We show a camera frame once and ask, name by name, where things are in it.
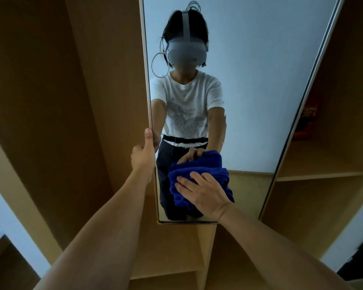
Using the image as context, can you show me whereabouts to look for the person's left forearm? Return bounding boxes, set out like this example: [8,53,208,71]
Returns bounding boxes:
[33,170,153,290]

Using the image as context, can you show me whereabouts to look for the person's right hand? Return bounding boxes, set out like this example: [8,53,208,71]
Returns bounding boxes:
[174,171,234,222]

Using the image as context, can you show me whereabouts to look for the red snack packet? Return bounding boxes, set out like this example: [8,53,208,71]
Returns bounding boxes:
[292,96,319,140]

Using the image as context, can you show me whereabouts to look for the person's left hand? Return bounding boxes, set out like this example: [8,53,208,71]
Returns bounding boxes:
[131,128,157,179]

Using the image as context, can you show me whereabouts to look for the light wooden wardrobe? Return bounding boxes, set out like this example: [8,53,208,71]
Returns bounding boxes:
[0,0,363,290]

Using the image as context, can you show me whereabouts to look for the black object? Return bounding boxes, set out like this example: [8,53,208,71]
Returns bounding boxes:
[337,234,363,282]

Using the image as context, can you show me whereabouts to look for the person's right forearm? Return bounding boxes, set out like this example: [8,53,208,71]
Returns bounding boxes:
[218,202,356,290]

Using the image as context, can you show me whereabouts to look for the blue microfibre cloth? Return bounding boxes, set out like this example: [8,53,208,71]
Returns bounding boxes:
[167,150,235,209]

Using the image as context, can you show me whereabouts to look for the tall frameless mirror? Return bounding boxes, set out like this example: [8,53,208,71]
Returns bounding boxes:
[138,0,347,224]

